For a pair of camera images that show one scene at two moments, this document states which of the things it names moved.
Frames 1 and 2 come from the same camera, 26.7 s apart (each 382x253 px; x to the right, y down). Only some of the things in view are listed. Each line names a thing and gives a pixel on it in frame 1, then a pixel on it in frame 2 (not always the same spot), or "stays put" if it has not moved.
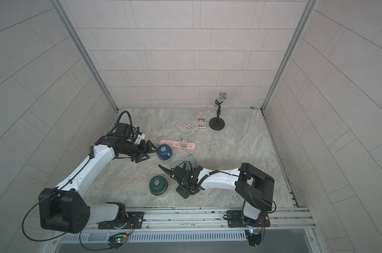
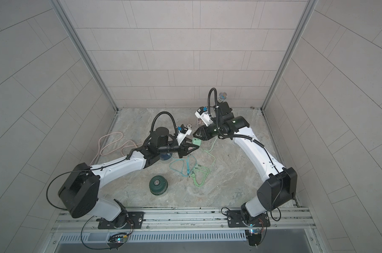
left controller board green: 116,241 stays put
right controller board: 254,236 stays put
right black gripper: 182,192 -> 206,132
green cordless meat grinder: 158,185 stays put
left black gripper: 144,150 -> 182,149
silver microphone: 222,97 stays put
